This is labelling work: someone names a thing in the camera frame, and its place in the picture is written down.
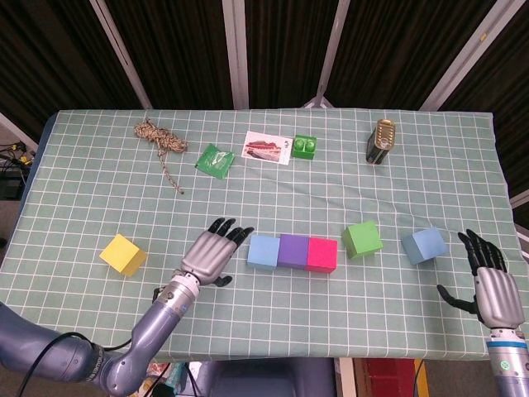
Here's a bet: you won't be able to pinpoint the purple foam cube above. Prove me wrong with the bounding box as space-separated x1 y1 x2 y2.
276 234 311 270

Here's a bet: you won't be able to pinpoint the red box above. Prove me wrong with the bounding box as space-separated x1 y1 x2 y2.
363 358 418 397

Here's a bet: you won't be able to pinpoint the black printed velcro strap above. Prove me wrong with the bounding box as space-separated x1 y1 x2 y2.
84 342 104 381

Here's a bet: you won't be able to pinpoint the black electronic box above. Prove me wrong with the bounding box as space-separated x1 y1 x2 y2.
0 173 24 200

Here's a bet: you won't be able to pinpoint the green checked tablecloth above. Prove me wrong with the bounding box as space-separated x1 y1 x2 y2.
0 108 529 361

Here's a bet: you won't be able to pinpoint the yellow foam cube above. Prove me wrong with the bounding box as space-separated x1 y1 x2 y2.
98 233 149 278

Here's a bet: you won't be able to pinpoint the light blue foam cube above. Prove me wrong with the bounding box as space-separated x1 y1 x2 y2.
246 234 283 272

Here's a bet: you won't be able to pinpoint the green toy brick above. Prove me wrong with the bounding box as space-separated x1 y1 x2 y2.
291 134 318 160

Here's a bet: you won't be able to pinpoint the white table leg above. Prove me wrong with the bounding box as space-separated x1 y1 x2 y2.
338 357 357 397

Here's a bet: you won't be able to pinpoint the dark pleated curtain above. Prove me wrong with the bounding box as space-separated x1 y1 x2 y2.
0 0 529 199

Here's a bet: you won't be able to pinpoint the green foil sachet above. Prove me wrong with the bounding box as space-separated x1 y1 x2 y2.
194 142 236 180

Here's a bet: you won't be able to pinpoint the steel blue foam cube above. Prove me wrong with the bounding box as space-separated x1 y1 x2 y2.
401 227 449 265

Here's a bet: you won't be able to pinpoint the braided beige rope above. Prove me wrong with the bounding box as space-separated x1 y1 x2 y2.
132 117 189 195

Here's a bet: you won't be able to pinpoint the pile of colourful packages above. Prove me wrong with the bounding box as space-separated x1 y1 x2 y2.
144 361 195 397

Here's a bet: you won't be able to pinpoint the green foam cube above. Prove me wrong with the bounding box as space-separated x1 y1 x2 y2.
341 219 384 261

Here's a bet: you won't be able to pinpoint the white metal frame post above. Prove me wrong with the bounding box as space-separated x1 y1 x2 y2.
303 0 352 109
89 0 153 111
222 0 250 111
418 0 512 112

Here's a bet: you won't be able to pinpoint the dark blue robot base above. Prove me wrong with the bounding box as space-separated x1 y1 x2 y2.
198 357 336 397

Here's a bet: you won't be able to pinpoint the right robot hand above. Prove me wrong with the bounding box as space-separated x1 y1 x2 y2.
436 229 527 330

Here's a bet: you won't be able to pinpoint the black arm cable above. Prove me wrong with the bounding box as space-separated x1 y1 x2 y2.
22 332 137 397

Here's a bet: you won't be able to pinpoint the pink foam cube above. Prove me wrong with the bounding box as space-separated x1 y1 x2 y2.
304 237 338 275

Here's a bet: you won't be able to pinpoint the yellow and black cables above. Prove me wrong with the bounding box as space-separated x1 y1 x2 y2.
0 140 36 166

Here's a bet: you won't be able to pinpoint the white picture card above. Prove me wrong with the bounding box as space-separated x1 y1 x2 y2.
241 130 293 165

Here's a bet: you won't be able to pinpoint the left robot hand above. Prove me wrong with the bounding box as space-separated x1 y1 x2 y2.
180 218 255 289

